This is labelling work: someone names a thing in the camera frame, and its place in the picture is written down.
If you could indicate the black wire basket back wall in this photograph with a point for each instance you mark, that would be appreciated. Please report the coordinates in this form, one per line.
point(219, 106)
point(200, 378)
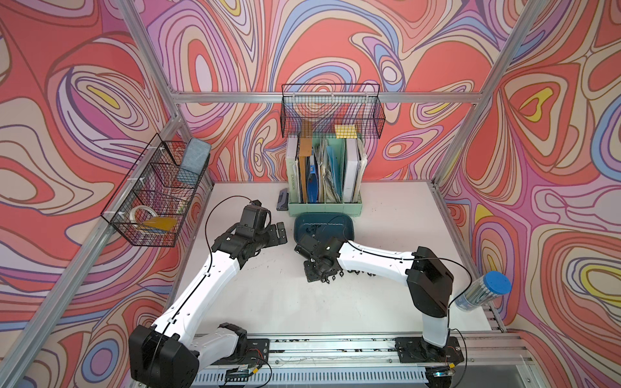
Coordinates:
point(312, 109)

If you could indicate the grey stapler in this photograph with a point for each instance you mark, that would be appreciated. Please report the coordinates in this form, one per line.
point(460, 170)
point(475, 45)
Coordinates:
point(283, 200)

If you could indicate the white binder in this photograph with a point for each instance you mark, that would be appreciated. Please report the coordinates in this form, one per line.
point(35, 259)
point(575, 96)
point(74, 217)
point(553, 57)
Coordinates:
point(351, 159)

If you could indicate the yellow pad in basket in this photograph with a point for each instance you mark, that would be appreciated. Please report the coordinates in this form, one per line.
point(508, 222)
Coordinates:
point(158, 225)

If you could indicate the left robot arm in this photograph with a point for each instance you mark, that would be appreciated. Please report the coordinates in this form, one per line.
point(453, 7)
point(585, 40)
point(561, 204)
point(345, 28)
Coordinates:
point(168, 353)

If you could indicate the aluminium front rail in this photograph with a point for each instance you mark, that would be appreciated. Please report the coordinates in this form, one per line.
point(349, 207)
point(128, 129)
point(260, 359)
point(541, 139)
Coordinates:
point(491, 360)

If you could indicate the white tape roll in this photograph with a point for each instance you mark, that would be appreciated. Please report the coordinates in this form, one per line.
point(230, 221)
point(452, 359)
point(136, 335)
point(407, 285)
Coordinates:
point(141, 213)

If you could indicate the brown folder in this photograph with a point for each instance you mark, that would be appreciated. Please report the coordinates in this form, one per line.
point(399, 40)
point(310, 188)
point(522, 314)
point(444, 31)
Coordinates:
point(305, 152)

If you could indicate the yellow sticky note pad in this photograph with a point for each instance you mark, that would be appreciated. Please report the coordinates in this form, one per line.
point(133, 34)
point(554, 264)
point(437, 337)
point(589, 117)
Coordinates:
point(345, 131)

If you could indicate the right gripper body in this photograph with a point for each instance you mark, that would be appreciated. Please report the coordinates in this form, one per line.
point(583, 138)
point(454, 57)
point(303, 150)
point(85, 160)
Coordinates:
point(314, 272)

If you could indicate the grey blue sponge block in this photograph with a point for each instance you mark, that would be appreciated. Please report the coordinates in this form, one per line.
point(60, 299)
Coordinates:
point(195, 156)

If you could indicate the teal plastic storage tray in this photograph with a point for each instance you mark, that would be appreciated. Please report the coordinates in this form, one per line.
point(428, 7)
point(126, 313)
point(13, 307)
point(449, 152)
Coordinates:
point(323, 226)

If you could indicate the black wire basket left wall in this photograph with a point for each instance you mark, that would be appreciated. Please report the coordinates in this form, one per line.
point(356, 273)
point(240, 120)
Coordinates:
point(156, 180)

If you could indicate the blue lid clear jar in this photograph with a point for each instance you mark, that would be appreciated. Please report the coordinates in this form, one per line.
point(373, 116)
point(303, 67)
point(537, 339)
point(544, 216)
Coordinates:
point(486, 288)

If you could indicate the blue folder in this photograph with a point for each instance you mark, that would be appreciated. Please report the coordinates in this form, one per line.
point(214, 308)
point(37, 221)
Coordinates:
point(313, 187)

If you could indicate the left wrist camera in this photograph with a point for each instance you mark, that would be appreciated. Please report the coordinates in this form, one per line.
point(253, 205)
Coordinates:
point(255, 217)

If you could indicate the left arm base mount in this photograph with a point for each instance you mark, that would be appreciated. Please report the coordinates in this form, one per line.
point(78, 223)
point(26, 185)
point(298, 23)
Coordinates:
point(250, 351)

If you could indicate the black wire basket wall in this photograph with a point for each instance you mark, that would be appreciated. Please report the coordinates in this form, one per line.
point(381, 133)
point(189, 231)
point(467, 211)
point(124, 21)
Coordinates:
point(156, 180)
point(312, 109)

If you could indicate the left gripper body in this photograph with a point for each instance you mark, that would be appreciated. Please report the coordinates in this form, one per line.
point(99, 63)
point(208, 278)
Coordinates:
point(260, 239)

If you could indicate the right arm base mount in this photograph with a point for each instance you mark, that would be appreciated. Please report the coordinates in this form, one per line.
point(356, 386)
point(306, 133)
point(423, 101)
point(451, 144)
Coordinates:
point(414, 350)

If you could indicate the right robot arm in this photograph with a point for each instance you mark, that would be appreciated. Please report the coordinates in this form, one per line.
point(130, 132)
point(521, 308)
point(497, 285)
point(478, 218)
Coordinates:
point(429, 281)

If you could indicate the mint green file organizer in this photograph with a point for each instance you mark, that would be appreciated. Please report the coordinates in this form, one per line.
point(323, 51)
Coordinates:
point(328, 157)

